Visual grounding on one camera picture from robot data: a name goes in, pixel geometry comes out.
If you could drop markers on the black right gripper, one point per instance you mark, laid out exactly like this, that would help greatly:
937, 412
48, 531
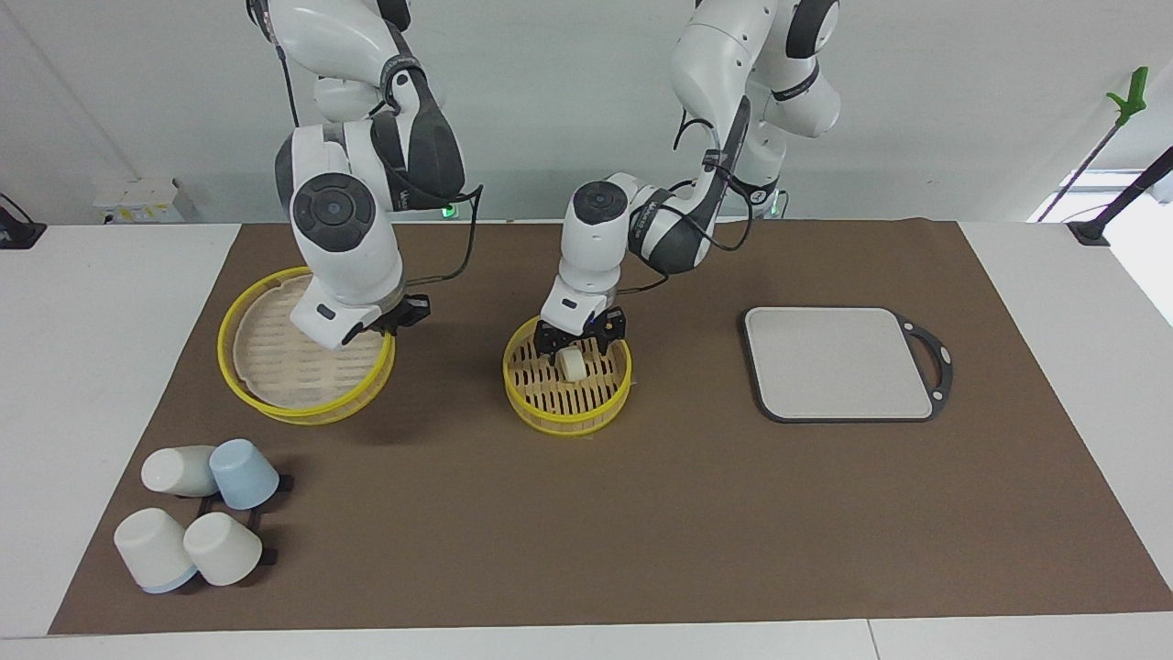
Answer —
385, 321

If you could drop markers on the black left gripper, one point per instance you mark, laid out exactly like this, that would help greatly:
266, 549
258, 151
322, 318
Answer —
596, 330

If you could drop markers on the cream steamed bun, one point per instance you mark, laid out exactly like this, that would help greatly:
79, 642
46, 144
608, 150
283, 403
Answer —
574, 365

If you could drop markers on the yellow rimmed bamboo steamer lid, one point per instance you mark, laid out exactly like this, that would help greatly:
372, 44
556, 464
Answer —
275, 367

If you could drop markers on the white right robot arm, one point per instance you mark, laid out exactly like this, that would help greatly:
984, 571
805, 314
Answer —
344, 247

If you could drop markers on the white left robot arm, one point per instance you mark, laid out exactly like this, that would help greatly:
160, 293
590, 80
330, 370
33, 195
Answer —
596, 247

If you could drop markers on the yellow rimmed bamboo steamer basket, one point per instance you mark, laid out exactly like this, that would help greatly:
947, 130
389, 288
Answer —
568, 403

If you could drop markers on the brown table mat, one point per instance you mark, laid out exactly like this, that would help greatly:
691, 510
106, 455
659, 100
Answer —
641, 522

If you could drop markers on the light blue plastic cup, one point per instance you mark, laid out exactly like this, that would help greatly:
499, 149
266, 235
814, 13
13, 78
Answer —
243, 475

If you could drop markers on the black cup rack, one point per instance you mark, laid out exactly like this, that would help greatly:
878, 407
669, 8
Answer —
268, 555

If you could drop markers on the off-white plastic cup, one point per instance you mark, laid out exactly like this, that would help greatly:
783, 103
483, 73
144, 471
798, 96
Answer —
176, 470

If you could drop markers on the white box with yellow labels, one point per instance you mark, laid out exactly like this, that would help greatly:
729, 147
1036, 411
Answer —
137, 197

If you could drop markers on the cream plastic cup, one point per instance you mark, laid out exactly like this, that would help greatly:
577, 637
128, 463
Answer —
222, 548

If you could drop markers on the white plastic cup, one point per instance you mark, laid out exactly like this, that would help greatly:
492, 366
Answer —
151, 548

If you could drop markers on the black device on table edge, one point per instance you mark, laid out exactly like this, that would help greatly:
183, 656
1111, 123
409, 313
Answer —
18, 234

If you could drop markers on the black slanted stand pole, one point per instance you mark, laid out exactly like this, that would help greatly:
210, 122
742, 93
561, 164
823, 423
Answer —
1123, 197

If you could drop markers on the green tipped thin pole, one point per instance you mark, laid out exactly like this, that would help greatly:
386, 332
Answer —
1132, 96

